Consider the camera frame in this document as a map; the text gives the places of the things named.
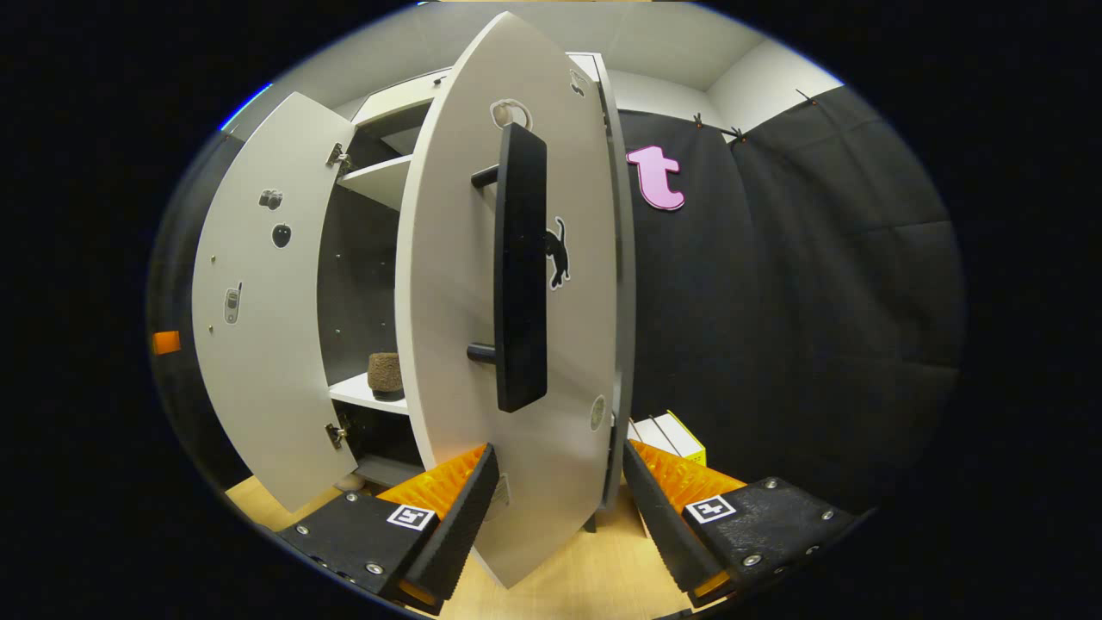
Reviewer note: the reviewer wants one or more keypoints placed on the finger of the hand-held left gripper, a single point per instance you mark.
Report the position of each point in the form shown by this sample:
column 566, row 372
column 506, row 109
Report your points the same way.
column 166, row 342

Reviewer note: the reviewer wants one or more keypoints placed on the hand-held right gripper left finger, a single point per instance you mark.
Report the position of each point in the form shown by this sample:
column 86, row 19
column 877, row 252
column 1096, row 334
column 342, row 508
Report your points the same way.
column 456, row 525

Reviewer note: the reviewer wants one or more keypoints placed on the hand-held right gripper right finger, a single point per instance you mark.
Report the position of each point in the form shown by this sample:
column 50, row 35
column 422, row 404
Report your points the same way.
column 665, row 525

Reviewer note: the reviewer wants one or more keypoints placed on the white cabinet door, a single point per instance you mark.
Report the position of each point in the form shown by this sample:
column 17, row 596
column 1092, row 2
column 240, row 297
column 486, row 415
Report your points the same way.
column 448, row 301
column 267, row 379

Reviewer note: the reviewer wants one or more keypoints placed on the brown fuzzy shoe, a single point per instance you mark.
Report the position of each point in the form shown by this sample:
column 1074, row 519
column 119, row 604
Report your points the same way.
column 386, row 372

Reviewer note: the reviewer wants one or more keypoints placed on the white shoe cabinet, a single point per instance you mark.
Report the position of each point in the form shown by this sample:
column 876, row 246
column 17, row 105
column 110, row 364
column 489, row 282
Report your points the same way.
column 379, row 176

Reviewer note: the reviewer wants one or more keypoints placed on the yellow and white box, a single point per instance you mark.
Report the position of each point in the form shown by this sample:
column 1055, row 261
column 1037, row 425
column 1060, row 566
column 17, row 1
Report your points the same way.
column 680, row 439

